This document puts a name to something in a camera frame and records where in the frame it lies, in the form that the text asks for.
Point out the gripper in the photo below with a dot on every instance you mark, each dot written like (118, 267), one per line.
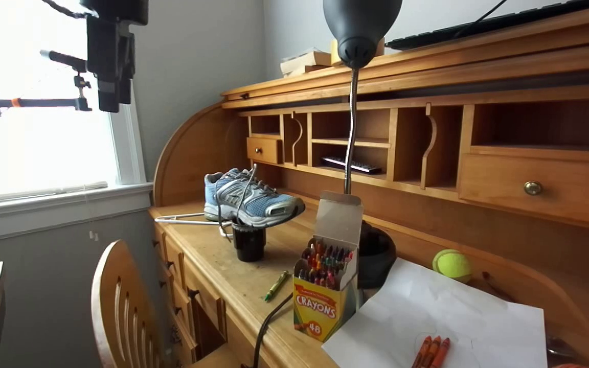
(110, 48)

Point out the stand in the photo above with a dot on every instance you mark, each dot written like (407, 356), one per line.
(44, 102)

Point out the window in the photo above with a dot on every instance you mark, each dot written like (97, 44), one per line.
(28, 128)

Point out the white clothes hanger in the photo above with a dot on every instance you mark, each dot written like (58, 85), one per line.
(187, 221)

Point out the small wooden drawer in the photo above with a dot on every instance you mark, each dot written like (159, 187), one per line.
(271, 151)

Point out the blue and grey sneaker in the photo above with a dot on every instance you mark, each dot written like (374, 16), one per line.
(253, 202)

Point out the desk drawer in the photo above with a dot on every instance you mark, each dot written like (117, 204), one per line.
(176, 260)
(207, 304)

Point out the dark drawer knob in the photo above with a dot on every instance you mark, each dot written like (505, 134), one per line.
(193, 293)
(170, 264)

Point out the stack of books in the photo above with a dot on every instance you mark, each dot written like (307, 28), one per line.
(304, 62)

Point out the black cup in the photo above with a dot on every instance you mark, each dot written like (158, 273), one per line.
(249, 244)

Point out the wooden chair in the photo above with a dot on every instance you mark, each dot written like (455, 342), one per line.
(115, 306)

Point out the black remote control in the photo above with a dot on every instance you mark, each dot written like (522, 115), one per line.
(356, 165)

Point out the green crayon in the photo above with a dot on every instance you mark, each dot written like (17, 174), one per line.
(276, 286)

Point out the black desk lamp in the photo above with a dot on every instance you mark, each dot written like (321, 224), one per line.
(361, 25)

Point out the row of crayons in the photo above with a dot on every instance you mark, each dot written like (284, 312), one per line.
(325, 263)

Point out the yellow crayon box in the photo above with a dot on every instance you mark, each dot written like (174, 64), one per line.
(320, 306)

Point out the black keyboard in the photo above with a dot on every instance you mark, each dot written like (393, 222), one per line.
(478, 26)

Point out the yellow tennis ball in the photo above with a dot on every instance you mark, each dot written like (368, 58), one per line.
(451, 265)

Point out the white paper sheet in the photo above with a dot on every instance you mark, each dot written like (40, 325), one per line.
(443, 317)

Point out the orange crayon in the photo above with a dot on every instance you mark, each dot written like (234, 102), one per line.
(420, 352)
(440, 354)
(430, 353)

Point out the brown pencil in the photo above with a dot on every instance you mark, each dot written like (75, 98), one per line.
(496, 286)

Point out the large brass drawer knob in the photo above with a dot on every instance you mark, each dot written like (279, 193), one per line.
(533, 188)

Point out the large wooden drawer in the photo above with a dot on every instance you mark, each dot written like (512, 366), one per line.
(570, 189)

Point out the metal spoon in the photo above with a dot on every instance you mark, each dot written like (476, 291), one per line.
(560, 347)

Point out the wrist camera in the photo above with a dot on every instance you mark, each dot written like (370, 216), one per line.
(118, 10)

